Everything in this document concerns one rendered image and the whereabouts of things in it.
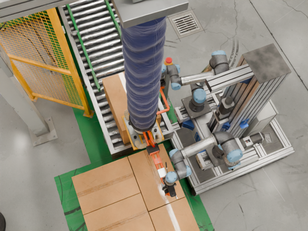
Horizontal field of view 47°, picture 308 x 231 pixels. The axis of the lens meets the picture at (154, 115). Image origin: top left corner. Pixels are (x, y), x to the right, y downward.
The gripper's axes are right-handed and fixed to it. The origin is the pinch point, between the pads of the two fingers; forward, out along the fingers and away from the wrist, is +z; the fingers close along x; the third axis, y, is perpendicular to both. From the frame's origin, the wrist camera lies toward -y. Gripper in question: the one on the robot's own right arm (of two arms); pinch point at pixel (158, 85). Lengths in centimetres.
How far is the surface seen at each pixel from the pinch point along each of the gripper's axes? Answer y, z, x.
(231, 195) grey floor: 104, 124, 56
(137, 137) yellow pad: 38, 10, -34
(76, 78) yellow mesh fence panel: -48, 28, -67
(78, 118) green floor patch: -48, 124, -82
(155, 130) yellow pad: 37.7, 7.8, -17.1
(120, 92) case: -18.3, 29.2, -31.8
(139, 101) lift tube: 40, -69, -32
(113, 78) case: -36, 29, -33
